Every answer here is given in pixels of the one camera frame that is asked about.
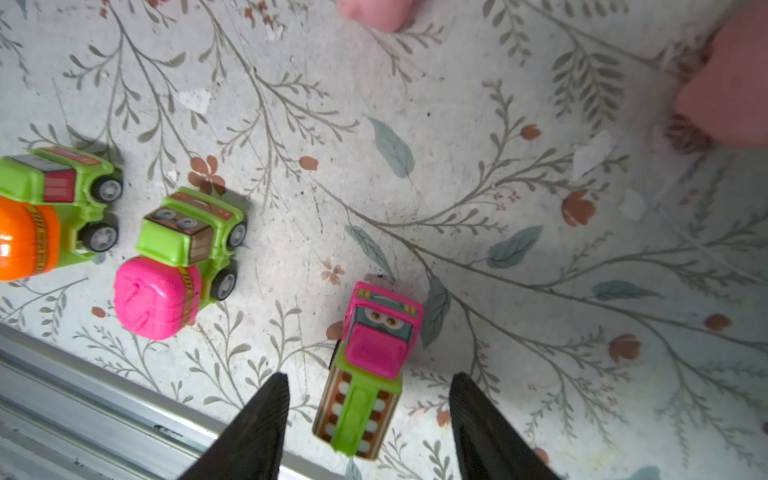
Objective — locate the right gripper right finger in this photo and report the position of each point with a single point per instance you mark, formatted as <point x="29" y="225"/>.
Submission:
<point x="487" y="445"/>

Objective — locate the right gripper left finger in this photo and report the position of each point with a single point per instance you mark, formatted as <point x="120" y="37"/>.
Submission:
<point x="251" y="446"/>

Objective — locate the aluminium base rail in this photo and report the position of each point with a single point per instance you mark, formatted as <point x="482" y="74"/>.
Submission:
<point x="64" y="418"/>

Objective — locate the pink green toy car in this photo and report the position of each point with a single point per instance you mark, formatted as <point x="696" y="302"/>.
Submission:
<point x="365" y="381"/>

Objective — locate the floral patterned mat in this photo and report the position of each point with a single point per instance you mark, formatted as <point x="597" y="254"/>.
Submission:
<point x="596" y="265"/>

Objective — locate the pink green mixer truck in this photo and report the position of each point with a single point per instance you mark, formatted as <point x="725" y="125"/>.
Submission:
<point x="184" y="263"/>

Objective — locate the orange green mixer truck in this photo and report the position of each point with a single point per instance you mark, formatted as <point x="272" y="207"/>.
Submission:
<point x="54" y="204"/>

